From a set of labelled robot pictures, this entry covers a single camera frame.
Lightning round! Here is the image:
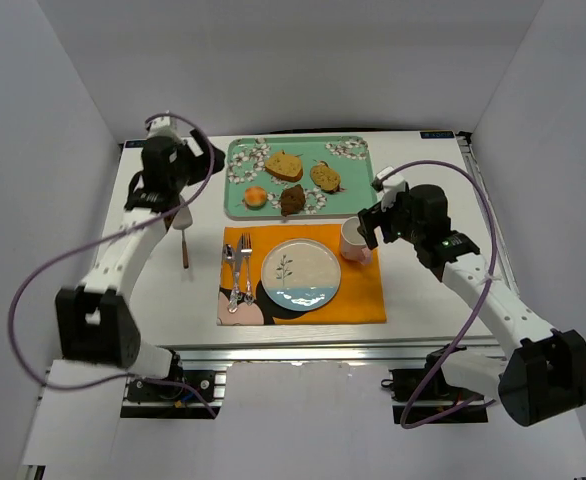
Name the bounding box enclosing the silver fork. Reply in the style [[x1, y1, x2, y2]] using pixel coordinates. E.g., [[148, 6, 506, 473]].
[[240, 233, 255, 306]]

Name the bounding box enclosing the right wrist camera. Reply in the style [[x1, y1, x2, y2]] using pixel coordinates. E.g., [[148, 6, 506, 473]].
[[371, 166, 409, 211]]

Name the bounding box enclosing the small yellow bread slice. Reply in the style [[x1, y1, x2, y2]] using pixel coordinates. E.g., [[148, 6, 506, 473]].
[[310, 161, 342, 194]]

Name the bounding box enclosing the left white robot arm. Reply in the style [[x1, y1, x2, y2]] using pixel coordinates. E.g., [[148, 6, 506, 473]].
[[55, 129, 225, 380]]

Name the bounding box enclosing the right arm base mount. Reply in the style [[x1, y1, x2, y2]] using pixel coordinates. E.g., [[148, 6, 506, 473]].
[[380, 352, 495, 425]]

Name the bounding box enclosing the silver spoon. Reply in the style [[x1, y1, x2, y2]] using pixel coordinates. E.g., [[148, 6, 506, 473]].
[[221, 243, 239, 315]]

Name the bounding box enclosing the pink white mug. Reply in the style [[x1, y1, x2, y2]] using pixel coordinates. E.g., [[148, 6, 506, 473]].
[[339, 217, 372, 265]]

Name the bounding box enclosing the dark brown bread piece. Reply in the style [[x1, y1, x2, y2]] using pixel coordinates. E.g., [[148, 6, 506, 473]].
[[280, 185, 306, 217]]

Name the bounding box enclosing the large yellow bread slice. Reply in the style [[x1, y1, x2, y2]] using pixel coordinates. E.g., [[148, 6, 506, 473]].
[[265, 150, 303, 182]]

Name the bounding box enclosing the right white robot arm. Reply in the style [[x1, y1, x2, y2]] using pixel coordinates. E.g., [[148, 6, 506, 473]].
[[358, 180, 586, 426]]

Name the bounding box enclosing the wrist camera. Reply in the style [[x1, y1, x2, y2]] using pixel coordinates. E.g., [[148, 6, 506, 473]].
[[371, 166, 409, 211], [145, 111, 182, 144]]

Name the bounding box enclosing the round orange bun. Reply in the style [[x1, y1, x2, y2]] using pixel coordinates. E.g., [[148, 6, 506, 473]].
[[243, 186, 268, 209]]

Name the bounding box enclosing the wooden handled spatula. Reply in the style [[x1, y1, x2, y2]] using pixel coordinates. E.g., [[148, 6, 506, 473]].
[[172, 207, 193, 269]]

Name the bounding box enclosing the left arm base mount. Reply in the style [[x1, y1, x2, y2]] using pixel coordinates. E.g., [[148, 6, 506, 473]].
[[120, 362, 228, 420]]

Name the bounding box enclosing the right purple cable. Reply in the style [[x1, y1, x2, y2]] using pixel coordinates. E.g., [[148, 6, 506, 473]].
[[378, 159, 499, 430]]

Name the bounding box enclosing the orange placemat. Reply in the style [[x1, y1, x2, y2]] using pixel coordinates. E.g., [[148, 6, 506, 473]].
[[217, 224, 386, 325]]

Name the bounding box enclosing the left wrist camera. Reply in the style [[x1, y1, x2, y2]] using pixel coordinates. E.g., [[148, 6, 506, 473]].
[[145, 111, 182, 144]]

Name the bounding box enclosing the white blue ceramic plate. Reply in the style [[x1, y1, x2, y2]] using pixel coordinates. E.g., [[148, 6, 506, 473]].
[[260, 238, 341, 312]]

